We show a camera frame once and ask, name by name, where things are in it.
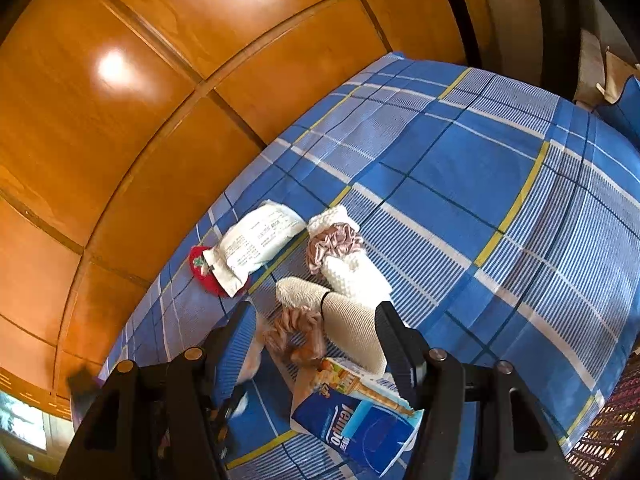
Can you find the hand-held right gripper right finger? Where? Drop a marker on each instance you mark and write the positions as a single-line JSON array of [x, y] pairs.
[[392, 350]]

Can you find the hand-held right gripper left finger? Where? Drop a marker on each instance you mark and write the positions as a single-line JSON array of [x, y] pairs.
[[239, 345]]

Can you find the patterned small tissue packet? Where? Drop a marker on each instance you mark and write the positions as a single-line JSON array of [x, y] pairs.
[[350, 377]]

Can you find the beige cloth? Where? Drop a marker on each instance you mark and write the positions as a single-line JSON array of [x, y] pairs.
[[350, 320]]

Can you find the brown scrunchie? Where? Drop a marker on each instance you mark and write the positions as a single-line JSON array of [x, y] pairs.
[[295, 332]]

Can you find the blue tissue packet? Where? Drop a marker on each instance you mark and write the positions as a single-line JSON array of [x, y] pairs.
[[350, 430]]

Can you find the white knitted cloth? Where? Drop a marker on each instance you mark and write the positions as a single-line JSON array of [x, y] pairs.
[[355, 272]]

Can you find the red knitted pouch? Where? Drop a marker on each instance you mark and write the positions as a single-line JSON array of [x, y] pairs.
[[199, 265]]

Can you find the white wet wipes packet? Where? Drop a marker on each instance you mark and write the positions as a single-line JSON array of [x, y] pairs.
[[257, 242]]

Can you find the pink satin scrunchie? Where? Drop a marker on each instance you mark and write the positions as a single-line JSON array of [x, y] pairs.
[[330, 245]]

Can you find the dark purple object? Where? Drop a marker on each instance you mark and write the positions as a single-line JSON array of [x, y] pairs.
[[82, 390]]

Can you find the blue plaid bed sheet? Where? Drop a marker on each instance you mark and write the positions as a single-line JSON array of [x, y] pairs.
[[475, 160]]

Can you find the bright screen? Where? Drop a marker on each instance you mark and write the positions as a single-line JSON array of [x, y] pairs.
[[20, 420]]

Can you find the dark patterned mat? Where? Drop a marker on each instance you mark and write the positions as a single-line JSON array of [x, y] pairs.
[[612, 430]]

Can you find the wooden panelled headboard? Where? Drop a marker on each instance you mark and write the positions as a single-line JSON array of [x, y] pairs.
[[150, 110]]

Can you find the blue cloth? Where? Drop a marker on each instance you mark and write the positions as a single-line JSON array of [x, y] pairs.
[[622, 110]]

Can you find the beige pillow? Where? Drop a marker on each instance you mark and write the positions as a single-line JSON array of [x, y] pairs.
[[590, 70]]

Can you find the cardboard box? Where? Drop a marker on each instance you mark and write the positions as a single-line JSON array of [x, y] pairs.
[[617, 72]]

